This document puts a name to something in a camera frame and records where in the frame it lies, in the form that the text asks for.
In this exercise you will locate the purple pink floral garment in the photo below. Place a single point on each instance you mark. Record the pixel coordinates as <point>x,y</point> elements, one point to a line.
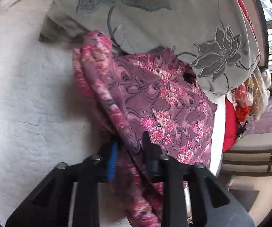
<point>132,94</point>

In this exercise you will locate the red cushion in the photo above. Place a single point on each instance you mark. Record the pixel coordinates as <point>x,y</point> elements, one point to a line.
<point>231,126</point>

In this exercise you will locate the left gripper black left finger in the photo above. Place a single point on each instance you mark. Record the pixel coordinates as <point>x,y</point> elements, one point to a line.
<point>68,193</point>

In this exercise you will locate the plastic bag of stuffed toys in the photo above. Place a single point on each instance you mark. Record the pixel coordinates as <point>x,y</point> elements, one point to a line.
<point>251,97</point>

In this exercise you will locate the white quilted bed cover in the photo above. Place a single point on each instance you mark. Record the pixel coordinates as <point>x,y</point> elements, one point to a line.
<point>44,117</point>

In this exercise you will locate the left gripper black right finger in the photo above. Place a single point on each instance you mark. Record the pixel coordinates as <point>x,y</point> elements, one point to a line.
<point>211,203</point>

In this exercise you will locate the grey floral pillow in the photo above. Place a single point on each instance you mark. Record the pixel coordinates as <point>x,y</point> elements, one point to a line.
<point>161,23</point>

